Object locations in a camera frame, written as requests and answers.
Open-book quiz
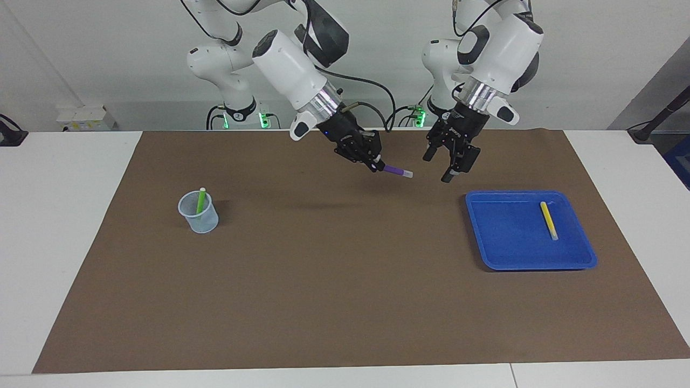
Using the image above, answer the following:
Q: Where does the purple marker pen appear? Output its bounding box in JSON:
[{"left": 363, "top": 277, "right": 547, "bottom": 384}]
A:
[{"left": 381, "top": 163, "right": 415, "bottom": 179}]

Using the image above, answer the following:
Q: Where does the yellow marker pen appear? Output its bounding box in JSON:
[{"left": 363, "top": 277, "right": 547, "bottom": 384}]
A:
[{"left": 540, "top": 201, "right": 560, "bottom": 241}]

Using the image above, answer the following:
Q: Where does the blue plastic tray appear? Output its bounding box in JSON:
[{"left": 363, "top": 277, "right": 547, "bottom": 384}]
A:
[{"left": 465, "top": 190, "right": 598, "bottom": 272}]

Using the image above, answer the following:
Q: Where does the brown table mat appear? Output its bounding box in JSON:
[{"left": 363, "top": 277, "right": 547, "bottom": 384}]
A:
[{"left": 32, "top": 128, "right": 690, "bottom": 375}]

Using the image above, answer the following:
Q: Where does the translucent plastic cup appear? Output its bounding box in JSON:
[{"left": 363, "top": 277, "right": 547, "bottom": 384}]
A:
[{"left": 178, "top": 190, "right": 220, "bottom": 234}]

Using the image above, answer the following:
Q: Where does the blue floor object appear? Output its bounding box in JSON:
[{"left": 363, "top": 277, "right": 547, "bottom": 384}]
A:
[{"left": 662, "top": 134, "right": 690, "bottom": 190}]

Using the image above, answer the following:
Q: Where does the white power strip box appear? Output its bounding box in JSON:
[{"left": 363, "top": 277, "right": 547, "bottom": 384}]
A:
[{"left": 56, "top": 105, "right": 117, "bottom": 132}]

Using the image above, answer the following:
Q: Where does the black left base cable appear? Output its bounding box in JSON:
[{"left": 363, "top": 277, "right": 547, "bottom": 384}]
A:
[{"left": 383, "top": 86, "right": 434, "bottom": 129}]

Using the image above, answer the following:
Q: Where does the black base cable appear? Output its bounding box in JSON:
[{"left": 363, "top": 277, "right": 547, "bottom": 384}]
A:
[
  {"left": 205, "top": 103, "right": 227, "bottom": 130},
  {"left": 383, "top": 86, "right": 434, "bottom": 129}
]

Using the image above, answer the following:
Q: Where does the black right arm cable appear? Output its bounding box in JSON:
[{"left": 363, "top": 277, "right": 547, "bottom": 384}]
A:
[{"left": 302, "top": 32, "right": 397, "bottom": 133}]

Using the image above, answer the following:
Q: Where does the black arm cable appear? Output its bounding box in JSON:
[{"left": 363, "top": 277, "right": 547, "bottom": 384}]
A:
[
  {"left": 302, "top": 32, "right": 397, "bottom": 133},
  {"left": 451, "top": 0, "right": 532, "bottom": 39}
]

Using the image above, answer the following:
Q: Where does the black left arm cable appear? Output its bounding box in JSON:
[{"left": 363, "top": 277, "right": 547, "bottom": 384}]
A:
[{"left": 451, "top": 0, "right": 532, "bottom": 39}]

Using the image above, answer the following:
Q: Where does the black right base cable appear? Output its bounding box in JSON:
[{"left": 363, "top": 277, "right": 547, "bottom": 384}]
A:
[{"left": 205, "top": 103, "right": 227, "bottom": 130}]

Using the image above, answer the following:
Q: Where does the black camera stand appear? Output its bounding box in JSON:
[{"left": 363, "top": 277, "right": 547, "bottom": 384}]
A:
[{"left": 627, "top": 85, "right": 690, "bottom": 144}]

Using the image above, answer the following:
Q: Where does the black clamp mount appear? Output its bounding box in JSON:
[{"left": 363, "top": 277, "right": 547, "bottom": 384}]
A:
[{"left": 0, "top": 114, "right": 29, "bottom": 147}]

